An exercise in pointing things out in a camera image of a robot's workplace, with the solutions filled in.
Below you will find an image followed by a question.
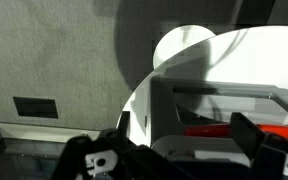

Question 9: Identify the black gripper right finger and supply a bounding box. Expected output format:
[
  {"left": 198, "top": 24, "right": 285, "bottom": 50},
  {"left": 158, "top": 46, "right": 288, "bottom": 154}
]
[{"left": 229, "top": 111, "right": 288, "bottom": 180}]

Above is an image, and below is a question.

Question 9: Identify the glass wall panel dark frame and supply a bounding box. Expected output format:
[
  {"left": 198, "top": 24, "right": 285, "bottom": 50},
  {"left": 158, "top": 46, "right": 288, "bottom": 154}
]
[{"left": 0, "top": 120, "right": 102, "bottom": 180}]

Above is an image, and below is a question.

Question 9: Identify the grey oven door with window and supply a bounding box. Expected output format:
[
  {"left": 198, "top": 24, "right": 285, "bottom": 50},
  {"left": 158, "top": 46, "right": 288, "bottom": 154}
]
[{"left": 149, "top": 76, "right": 288, "bottom": 148}]

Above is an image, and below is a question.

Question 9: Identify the black floor outlet cover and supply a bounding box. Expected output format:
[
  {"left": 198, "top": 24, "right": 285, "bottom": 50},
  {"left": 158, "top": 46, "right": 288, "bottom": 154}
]
[{"left": 12, "top": 96, "right": 59, "bottom": 120}]

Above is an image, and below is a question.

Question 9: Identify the white round pedestal table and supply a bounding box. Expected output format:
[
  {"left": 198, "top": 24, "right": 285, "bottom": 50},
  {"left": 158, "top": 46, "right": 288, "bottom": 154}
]
[{"left": 116, "top": 24, "right": 288, "bottom": 158}]

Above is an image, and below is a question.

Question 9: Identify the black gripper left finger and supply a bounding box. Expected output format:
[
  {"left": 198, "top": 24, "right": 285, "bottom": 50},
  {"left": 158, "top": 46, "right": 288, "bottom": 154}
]
[{"left": 50, "top": 111, "right": 198, "bottom": 180}]

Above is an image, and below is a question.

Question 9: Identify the orange oven door handle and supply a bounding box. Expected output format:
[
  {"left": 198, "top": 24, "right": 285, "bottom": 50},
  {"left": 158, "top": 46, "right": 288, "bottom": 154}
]
[{"left": 183, "top": 123, "right": 288, "bottom": 144}]

